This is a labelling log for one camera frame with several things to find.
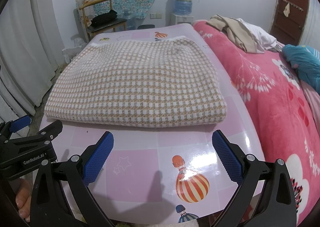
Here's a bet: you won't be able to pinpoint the white plastic bag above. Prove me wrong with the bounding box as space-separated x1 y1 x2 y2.
62 37 87 64

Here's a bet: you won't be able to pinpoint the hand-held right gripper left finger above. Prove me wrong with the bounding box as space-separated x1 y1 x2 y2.
30 131 118 227

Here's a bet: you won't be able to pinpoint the brown door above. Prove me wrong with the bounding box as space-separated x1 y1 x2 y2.
269 0 310 46

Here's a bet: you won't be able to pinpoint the white water dispenser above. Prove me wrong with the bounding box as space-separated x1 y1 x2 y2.
171 13 194 26

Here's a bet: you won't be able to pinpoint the beige houndstooth knit coat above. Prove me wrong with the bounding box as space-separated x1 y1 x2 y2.
45 35 228 129

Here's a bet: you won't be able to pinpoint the pink floral blanket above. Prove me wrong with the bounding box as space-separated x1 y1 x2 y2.
192 19 320 227

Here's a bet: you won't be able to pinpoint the wooden chair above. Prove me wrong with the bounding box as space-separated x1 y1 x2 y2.
79 0 128 41

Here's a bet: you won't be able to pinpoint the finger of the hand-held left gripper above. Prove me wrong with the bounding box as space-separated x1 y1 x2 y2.
0 115 32 140
7 120 63 144

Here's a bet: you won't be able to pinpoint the black bag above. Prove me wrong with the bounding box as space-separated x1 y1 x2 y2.
90 10 118 27

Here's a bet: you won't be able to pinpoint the beige clothes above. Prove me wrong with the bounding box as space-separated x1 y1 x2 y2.
207 15 265 54

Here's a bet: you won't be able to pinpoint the blue water bottle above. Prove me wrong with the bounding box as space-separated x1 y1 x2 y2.
174 0 195 15

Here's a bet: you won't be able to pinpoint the pink striped sheet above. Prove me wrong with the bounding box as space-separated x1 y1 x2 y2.
299 80 320 123

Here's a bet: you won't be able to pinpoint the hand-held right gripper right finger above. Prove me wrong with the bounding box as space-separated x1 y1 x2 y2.
211 130 299 227

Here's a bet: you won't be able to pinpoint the empty clear water bottle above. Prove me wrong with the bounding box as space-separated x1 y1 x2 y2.
124 10 138 30

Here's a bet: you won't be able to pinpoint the white curtain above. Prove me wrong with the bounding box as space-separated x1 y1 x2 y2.
0 0 83 119

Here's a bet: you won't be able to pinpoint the teal quilt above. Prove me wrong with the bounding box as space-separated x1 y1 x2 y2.
282 44 320 88

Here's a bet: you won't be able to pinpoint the person's left hand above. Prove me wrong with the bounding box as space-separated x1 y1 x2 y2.
15 178 33 223

